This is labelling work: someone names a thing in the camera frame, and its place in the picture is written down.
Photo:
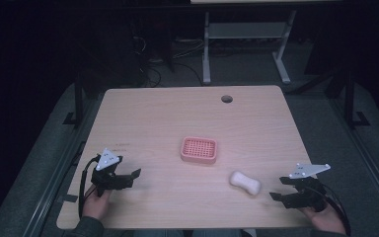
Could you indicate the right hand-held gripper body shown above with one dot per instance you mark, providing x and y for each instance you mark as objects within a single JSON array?
[{"x": 307, "y": 192}]

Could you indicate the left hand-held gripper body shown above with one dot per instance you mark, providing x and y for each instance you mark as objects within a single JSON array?
[{"x": 107, "y": 177}]

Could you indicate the person's left hand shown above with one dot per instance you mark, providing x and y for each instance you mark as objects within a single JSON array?
[{"x": 95, "y": 204}]

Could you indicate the person's right hand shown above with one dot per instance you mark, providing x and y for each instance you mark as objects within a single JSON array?
[{"x": 325, "y": 220}]

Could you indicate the white soap bar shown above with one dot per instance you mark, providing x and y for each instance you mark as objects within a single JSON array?
[{"x": 245, "y": 182}]

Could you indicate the grey tape strip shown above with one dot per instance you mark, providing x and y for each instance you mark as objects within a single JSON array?
[{"x": 67, "y": 198}]

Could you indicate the pink slotted soap dish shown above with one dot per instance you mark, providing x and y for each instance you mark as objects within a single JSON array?
[{"x": 199, "y": 150}]

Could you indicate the black metal stand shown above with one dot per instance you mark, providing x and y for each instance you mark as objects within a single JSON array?
[
  {"x": 78, "y": 102},
  {"x": 350, "y": 98}
]

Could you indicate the white metal stand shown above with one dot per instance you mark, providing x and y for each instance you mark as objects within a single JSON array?
[{"x": 243, "y": 30}]

